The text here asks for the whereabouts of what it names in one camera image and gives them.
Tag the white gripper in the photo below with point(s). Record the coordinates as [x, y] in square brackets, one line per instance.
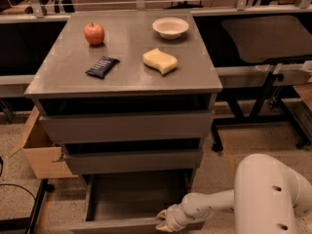
[173, 216]

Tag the grey bottom drawer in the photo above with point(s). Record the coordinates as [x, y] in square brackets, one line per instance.
[127, 203]

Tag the grey drawer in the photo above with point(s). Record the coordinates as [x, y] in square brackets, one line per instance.
[127, 203]
[127, 127]
[130, 161]

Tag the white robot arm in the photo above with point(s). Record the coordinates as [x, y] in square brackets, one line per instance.
[266, 199]

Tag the grey middle drawer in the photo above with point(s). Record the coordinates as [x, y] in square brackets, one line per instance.
[130, 161]

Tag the grey top drawer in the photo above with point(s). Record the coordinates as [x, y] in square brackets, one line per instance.
[127, 127]

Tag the grey drawer cabinet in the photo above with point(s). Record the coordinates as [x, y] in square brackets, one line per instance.
[61, 86]

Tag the cardboard box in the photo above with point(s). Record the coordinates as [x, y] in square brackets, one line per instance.
[43, 157]

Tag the yellow sponge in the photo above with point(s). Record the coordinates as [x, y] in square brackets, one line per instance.
[160, 61]

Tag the dark blue snack bag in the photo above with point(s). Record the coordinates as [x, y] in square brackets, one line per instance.
[102, 67]

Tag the white bowl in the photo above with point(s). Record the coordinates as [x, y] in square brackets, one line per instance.
[170, 28]

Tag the red apple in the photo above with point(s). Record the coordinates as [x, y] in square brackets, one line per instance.
[94, 33]

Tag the metal railing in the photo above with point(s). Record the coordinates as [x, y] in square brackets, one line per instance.
[156, 4]

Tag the black metal table frame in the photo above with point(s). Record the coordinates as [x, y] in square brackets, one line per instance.
[246, 103]

